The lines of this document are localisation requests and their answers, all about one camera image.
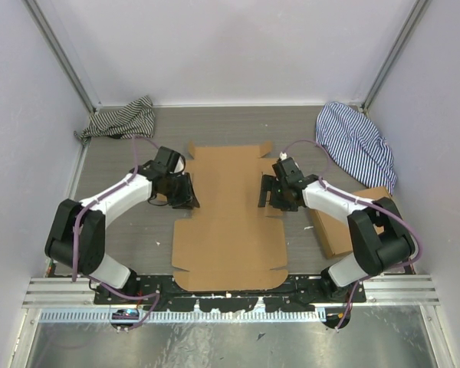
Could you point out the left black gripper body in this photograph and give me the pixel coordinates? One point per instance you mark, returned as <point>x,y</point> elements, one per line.
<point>175,190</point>

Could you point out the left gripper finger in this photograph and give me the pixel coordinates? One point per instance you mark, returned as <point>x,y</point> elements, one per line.
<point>189,196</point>
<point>160,201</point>

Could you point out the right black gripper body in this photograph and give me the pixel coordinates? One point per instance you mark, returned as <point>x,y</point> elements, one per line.
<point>279,198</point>

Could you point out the brown cardboard box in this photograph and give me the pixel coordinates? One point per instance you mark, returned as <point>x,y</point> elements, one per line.
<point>229,243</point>
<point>333,235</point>

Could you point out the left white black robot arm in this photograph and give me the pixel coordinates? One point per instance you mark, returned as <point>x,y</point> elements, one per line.
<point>77,238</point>

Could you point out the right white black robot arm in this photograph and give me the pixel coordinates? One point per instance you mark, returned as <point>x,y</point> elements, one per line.
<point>379,236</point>

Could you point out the folded brown cardboard box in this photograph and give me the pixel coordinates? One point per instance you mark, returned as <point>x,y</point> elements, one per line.
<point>333,235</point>

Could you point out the black white striped cloth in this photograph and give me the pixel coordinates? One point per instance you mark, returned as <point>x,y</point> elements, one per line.
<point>137,118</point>

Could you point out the blue white striped cloth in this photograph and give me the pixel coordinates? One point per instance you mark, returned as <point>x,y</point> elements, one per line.
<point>355,144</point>

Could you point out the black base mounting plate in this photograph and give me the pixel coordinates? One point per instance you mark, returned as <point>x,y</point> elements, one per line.
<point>230,299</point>

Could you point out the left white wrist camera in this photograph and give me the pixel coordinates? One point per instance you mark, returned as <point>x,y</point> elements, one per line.
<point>181,165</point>

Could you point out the aluminium front rail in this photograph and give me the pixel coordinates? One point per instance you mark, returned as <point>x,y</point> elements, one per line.
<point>386,289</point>

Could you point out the light blue slotted cable duct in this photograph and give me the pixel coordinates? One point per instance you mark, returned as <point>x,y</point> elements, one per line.
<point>131,316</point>

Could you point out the left aluminium frame post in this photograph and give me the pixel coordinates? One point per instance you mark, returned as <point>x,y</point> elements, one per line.
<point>44,16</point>

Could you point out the aluminium frame post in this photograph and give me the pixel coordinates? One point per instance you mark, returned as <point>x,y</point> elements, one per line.
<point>44,16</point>
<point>406,31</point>

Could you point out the right aluminium frame post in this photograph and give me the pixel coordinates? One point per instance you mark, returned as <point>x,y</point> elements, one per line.
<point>406,31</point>

